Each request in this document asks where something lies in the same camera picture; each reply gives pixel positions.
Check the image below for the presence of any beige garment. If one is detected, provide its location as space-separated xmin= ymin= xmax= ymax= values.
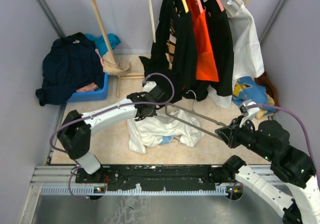
xmin=102 ymin=52 xmax=132 ymax=76

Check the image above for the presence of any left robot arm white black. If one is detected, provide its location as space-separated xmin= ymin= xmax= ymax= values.
xmin=57 ymin=82 xmax=171 ymax=183

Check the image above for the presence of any brown garment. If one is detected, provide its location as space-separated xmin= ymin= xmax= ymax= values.
xmin=254 ymin=72 xmax=280 ymax=107

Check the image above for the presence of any orange hanging shirt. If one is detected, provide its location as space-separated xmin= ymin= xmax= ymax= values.
xmin=186 ymin=0 xmax=219 ymax=82

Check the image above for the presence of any blue plastic basket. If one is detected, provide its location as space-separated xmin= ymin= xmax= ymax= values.
xmin=67 ymin=73 xmax=109 ymax=103

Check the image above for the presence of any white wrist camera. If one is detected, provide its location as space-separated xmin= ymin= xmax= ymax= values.
xmin=142 ymin=81 xmax=157 ymax=93
xmin=239 ymin=99 xmax=260 ymax=128

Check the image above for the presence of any navy blue garment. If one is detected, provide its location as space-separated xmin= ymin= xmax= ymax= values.
xmin=35 ymin=32 xmax=105 ymax=106

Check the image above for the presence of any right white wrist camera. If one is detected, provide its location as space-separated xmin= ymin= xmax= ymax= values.
xmin=239 ymin=99 xmax=260 ymax=128

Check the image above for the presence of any beige hanger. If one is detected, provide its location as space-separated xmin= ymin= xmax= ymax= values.
xmin=148 ymin=0 xmax=156 ymax=43

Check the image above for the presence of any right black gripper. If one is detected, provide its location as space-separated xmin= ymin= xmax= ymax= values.
xmin=214 ymin=114 xmax=274 ymax=161

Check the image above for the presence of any white t shirt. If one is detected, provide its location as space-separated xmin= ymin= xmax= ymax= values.
xmin=127 ymin=110 xmax=205 ymax=154

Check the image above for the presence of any pink garment in basket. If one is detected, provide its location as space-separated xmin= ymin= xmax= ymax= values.
xmin=76 ymin=82 xmax=98 ymax=92

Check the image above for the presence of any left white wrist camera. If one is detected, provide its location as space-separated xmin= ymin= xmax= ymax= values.
xmin=142 ymin=81 xmax=157 ymax=93

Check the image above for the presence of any blue yellow printed garment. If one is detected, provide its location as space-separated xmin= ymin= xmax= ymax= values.
xmin=231 ymin=76 xmax=275 ymax=106

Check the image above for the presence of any black printed hanging shirt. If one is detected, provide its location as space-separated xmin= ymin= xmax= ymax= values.
xmin=140 ymin=0 xmax=197 ymax=103

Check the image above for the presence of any teal garment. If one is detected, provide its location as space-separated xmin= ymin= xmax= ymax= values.
xmin=85 ymin=33 xmax=121 ymax=56

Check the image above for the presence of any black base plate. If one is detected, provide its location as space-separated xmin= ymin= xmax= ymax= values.
xmin=75 ymin=165 xmax=235 ymax=192

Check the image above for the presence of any white hanging shirt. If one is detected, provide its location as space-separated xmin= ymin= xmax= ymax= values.
xmin=208 ymin=0 xmax=265 ymax=108

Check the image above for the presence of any wooden clothes rack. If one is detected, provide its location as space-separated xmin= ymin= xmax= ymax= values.
xmin=90 ymin=0 xmax=250 ymax=98

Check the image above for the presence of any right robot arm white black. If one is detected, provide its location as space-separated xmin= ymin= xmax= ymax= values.
xmin=215 ymin=116 xmax=320 ymax=224

